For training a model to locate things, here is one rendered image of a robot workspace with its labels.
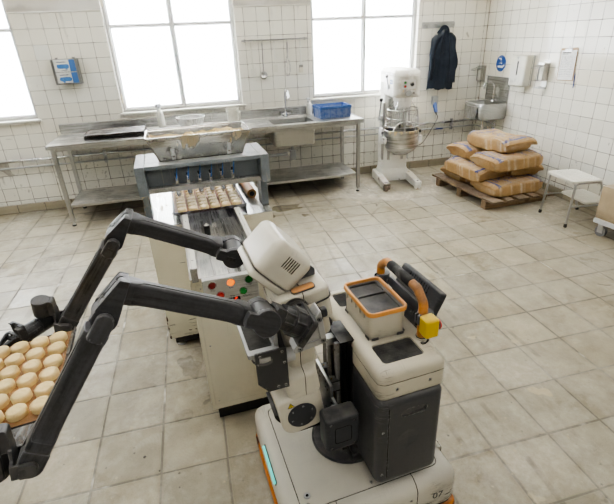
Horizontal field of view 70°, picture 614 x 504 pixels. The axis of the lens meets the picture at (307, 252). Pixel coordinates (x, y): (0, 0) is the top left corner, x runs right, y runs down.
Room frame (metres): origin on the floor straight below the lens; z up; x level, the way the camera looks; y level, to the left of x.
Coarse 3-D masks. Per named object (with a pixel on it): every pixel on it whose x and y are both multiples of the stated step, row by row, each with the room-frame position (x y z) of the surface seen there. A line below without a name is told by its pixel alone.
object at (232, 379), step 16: (192, 224) 2.30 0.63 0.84; (224, 224) 2.28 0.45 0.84; (208, 256) 1.88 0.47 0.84; (208, 272) 1.72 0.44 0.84; (224, 272) 1.71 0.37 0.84; (192, 288) 1.66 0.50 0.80; (208, 320) 1.67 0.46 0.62; (208, 336) 1.67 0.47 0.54; (224, 336) 1.69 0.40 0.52; (208, 352) 1.66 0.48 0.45; (224, 352) 1.68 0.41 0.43; (240, 352) 1.70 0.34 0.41; (208, 368) 1.66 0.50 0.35; (224, 368) 1.68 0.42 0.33; (240, 368) 1.70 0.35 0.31; (208, 384) 1.68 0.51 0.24; (224, 384) 1.68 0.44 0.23; (240, 384) 1.70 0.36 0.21; (256, 384) 1.72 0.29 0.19; (224, 400) 1.67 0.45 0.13; (240, 400) 1.70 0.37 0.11; (256, 400) 1.75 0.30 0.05
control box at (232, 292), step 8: (240, 272) 1.71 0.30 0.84; (208, 280) 1.65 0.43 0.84; (216, 280) 1.66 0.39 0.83; (224, 280) 1.67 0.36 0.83; (240, 280) 1.69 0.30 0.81; (208, 288) 1.65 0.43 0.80; (216, 288) 1.66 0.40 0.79; (224, 288) 1.67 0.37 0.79; (232, 288) 1.67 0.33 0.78; (240, 288) 1.68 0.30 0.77; (248, 288) 1.69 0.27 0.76; (256, 288) 1.70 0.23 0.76; (224, 296) 1.66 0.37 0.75; (232, 296) 1.67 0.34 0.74; (240, 296) 1.68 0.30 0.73; (248, 296) 1.69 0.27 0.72; (256, 296) 1.70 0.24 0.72
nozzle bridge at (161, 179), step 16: (256, 144) 2.72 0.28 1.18; (144, 160) 2.44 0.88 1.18; (176, 160) 2.40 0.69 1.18; (192, 160) 2.38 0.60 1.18; (208, 160) 2.37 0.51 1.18; (224, 160) 2.40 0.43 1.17; (240, 160) 2.42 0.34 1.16; (256, 160) 2.53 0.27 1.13; (144, 176) 2.28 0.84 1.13; (160, 176) 2.38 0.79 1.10; (192, 176) 2.43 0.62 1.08; (208, 176) 2.45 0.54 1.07; (224, 176) 2.48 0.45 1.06; (240, 176) 2.49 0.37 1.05; (256, 176) 2.48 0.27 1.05; (144, 192) 2.27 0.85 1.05; (160, 192) 2.33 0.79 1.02; (144, 208) 2.37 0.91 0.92
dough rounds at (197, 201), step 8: (184, 192) 2.70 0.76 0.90; (208, 192) 2.61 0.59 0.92; (216, 192) 2.67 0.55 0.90; (224, 192) 2.62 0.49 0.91; (232, 192) 2.59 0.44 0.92; (176, 200) 2.50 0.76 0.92; (184, 200) 2.51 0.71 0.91; (192, 200) 2.47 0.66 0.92; (200, 200) 2.47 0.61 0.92; (208, 200) 2.52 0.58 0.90; (216, 200) 2.46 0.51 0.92; (224, 200) 2.45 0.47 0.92; (232, 200) 2.46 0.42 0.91; (240, 200) 2.44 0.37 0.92; (176, 208) 2.40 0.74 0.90; (184, 208) 2.34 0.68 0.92; (192, 208) 2.34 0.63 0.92; (200, 208) 2.36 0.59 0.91
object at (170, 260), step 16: (160, 208) 2.59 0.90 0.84; (240, 208) 2.53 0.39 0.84; (256, 208) 2.51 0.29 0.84; (176, 224) 2.31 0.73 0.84; (256, 224) 2.44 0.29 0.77; (160, 256) 2.28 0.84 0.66; (176, 256) 2.30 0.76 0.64; (160, 272) 2.28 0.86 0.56; (176, 272) 2.30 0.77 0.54; (176, 320) 2.28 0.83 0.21; (192, 320) 2.31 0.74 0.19; (176, 336) 2.28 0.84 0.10; (192, 336) 2.33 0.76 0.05
